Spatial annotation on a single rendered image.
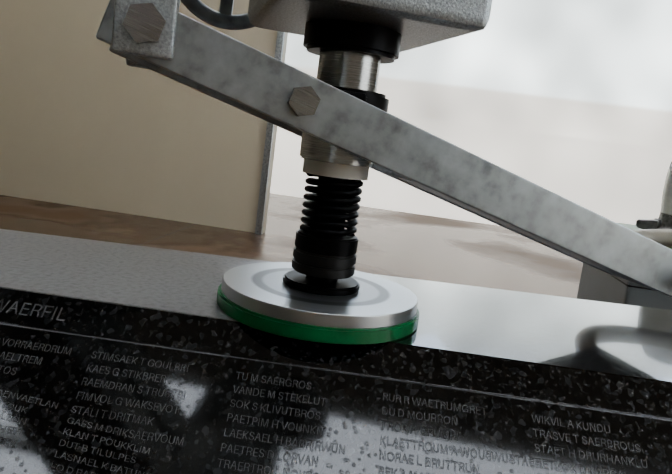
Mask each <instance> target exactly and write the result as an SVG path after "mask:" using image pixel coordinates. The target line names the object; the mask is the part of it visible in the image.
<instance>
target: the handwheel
mask: <svg viewBox="0 0 672 474"><path fill-rule="evenodd" d="M181 2H182V3H183V4H184V6H185V7H186V8H187V9H188V10H189V11H190V12H191V13H192V14H194V15H195V16H196V17H197V18H199V19H200V20H202V21H204V22H206V23H207V24H210V25H212V26H215V27H218V28H222V29H228V30H243V29H248V28H252V27H255V26H254V25H252V24H251V23H250V21H249V18H248V13H245V14H238V15H232V12H233V4H234V0H220V6H219V12H218V11H215V10H213V9H211V8H209V7H208V6H206V5H205V4H204V3H202V2H201V1H200V0H181Z"/></svg>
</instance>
